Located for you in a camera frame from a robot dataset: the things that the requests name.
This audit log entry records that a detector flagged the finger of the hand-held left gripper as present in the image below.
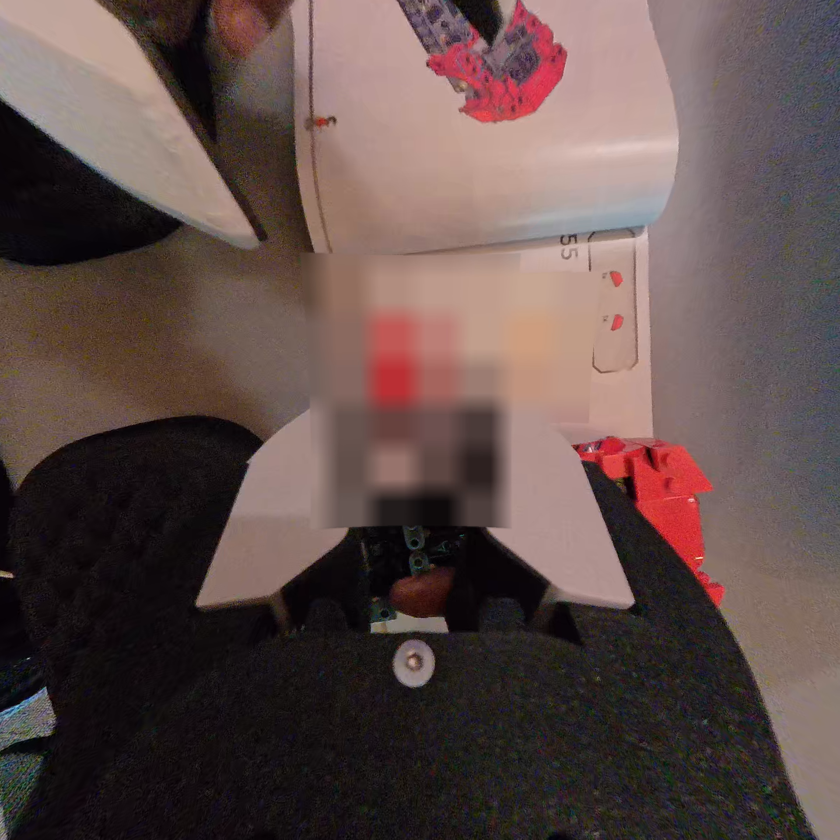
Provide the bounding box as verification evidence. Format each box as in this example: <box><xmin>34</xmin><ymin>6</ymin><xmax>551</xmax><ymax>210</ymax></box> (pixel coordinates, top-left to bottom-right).
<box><xmin>0</xmin><ymin>0</ymin><xmax>271</xmax><ymax>252</ymax></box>

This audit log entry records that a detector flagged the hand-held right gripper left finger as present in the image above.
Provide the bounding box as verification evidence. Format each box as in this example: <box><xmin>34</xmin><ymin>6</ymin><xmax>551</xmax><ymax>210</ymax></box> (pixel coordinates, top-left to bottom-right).
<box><xmin>195</xmin><ymin>407</ymin><xmax>353</xmax><ymax>631</ymax></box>

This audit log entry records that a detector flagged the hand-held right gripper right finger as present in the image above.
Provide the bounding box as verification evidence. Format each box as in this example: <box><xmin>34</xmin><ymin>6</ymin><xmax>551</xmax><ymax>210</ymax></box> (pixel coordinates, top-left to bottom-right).
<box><xmin>493</xmin><ymin>407</ymin><xmax>639</xmax><ymax>628</ymax></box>

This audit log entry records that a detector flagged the lego instruction booklet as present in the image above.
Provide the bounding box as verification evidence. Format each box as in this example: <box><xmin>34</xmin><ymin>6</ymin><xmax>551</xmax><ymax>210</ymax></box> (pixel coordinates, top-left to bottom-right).
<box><xmin>292</xmin><ymin>0</ymin><xmax>681</xmax><ymax>442</ymax></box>

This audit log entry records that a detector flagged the red lego bricks cluster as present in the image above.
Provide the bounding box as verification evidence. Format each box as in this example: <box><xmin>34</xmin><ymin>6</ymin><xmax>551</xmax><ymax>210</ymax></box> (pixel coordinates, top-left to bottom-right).
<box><xmin>575</xmin><ymin>436</ymin><xmax>727</xmax><ymax>607</ymax></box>

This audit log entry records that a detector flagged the person's left hand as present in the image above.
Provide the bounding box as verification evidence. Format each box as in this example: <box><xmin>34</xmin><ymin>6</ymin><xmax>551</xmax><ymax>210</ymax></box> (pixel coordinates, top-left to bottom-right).
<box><xmin>209</xmin><ymin>0</ymin><xmax>294</xmax><ymax>57</ymax></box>

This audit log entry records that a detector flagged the black quilted chair seat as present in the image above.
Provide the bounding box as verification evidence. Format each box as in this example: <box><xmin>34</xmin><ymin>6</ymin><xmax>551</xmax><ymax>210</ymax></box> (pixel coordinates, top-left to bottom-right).
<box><xmin>7</xmin><ymin>418</ymin><xmax>266</xmax><ymax>736</ymax></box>
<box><xmin>0</xmin><ymin>103</ymin><xmax>185</xmax><ymax>267</ymax></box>

